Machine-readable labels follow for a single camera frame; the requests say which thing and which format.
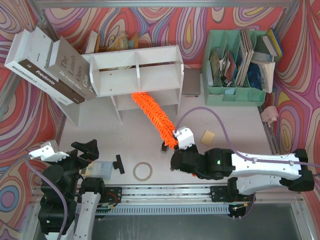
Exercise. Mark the grey notebook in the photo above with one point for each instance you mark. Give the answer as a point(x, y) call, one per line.
point(191, 82)

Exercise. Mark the The Lonely Ones book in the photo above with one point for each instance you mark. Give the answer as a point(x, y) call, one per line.
point(71, 68)

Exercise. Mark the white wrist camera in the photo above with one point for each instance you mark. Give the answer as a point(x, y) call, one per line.
point(184, 137)
point(49, 152)

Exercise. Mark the white wooden bookshelf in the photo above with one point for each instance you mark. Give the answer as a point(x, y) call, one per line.
point(158, 71)

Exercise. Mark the black T-shaped clip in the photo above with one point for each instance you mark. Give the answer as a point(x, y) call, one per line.
point(118, 164)

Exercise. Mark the books behind shelf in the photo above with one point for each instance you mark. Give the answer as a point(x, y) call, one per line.
point(121, 42)

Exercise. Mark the brown Fredonia book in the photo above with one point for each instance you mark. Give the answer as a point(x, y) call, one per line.
point(34, 60)

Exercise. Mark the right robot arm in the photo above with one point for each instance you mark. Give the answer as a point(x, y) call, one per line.
point(246, 173)

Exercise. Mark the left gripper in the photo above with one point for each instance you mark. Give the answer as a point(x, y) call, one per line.
point(75, 159)

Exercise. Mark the orange microfiber duster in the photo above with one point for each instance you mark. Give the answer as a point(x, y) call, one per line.
point(157, 116)

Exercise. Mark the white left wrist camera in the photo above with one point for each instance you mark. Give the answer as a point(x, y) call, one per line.
point(49, 152)

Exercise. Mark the black white stapler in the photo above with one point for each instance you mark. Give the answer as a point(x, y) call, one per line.
point(164, 148)

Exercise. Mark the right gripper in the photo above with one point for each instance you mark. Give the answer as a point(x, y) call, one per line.
point(178, 160)

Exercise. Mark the blue yellow book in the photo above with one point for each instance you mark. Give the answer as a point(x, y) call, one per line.
point(273, 45)

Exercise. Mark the yellow sticky note pad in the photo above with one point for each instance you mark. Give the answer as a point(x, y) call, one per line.
point(207, 138)

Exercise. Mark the white Mademoiselle book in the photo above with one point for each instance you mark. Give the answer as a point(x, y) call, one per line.
point(16, 52)

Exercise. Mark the white paperback book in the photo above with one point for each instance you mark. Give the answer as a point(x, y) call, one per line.
point(266, 69)

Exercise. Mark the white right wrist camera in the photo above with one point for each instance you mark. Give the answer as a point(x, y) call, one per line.
point(184, 137)

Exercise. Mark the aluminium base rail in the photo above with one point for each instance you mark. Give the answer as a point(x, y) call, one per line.
point(193, 194)

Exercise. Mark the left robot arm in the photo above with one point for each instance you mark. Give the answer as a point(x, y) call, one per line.
point(66, 211)

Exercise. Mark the mint green desk organizer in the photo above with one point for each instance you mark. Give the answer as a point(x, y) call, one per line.
point(232, 95)

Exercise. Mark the pink tape dispenser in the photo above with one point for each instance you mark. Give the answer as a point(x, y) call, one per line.
point(269, 115)

